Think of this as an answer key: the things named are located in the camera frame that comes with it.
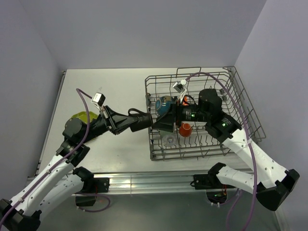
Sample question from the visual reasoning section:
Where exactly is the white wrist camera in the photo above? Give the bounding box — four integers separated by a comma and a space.
91, 92, 106, 110
172, 79, 187, 103

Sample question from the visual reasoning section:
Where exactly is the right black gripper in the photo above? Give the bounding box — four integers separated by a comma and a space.
151, 96, 210, 132

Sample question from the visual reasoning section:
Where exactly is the clear drinking glass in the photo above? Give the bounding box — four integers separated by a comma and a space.
162, 134, 177, 147

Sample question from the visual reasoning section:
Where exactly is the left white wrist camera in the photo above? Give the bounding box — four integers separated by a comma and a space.
91, 92, 106, 110

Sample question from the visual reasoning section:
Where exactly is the aluminium mounting rail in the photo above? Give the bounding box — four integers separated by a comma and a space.
13, 169, 282, 231

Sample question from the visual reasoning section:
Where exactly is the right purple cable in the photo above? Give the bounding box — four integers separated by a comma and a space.
185, 72, 257, 231

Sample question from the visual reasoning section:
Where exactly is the grey wire dish rack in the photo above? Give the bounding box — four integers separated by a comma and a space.
145, 66, 266, 161

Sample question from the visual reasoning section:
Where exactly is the yellow-green dotted plate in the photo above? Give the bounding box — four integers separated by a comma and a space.
67, 110, 103, 140

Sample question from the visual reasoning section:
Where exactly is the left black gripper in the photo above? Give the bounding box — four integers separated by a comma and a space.
79, 105, 137, 143

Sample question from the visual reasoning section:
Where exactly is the blue bowl beige inside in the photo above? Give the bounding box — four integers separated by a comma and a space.
154, 95, 174, 117

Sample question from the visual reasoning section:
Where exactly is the orange bowl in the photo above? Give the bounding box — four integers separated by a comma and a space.
182, 100, 189, 106

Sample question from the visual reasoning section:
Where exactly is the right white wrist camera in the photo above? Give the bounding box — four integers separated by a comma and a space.
172, 79, 187, 103

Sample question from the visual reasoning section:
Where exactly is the small orange mug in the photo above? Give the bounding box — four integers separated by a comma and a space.
179, 123, 192, 138

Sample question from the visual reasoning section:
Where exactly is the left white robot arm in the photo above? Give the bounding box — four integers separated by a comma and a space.
0, 106, 152, 231

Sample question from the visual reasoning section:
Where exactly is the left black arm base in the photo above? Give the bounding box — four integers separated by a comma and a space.
78, 178, 110, 193

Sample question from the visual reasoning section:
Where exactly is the dark brown mug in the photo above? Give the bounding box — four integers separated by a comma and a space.
128, 108, 153, 132

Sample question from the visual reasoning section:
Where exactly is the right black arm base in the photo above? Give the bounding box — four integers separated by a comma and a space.
190, 174, 235, 190

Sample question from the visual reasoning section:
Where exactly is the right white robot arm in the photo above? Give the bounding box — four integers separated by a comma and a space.
153, 89, 300, 211

